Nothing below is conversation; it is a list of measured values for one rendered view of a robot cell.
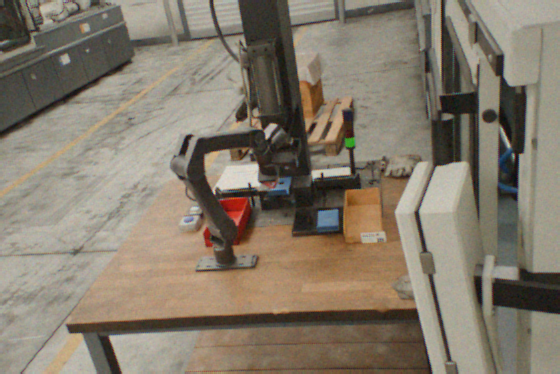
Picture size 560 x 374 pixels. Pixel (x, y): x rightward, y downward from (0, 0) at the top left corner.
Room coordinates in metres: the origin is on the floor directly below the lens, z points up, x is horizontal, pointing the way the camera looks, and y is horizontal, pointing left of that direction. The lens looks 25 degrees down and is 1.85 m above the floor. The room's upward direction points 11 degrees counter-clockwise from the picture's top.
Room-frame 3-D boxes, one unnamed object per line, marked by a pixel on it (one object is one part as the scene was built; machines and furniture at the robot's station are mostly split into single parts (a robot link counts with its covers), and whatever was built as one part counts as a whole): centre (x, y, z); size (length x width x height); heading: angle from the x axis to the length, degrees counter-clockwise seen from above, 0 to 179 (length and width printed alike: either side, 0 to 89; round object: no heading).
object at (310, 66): (5.40, -0.43, 0.40); 0.67 x 0.60 x 0.50; 159
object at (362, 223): (1.61, -0.30, 0.93); 0.25 x 0.13 x 0.08; 167
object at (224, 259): (1.51, 0.18, 0.94); 0.20 x 0.07 x 0.08; 77
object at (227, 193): (1.91, 0.11, 0.95); 0.15 x 0.03 x 0.10; 77
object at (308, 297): (1.72, 0.01, 0.45); 1.12 x 0.99 x 0.90; 77
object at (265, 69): (1.87, -0.06, 1.37); 0.11 x 0.09 x 0.30; 77
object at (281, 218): (1.94, -0.11, 0.88); 0.65 x 0.50 x 0.03; 77
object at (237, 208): (1.75, 0.17, 0.93); 0.25 x 0.12 x 0.06; 167
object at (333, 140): (5.10, -0.36, 0.07); 1.20 x 1.00 x 0.14; 161
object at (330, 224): (1.63, -0.18, 0.93); 0.15 x 0.07 x 0.03; 170
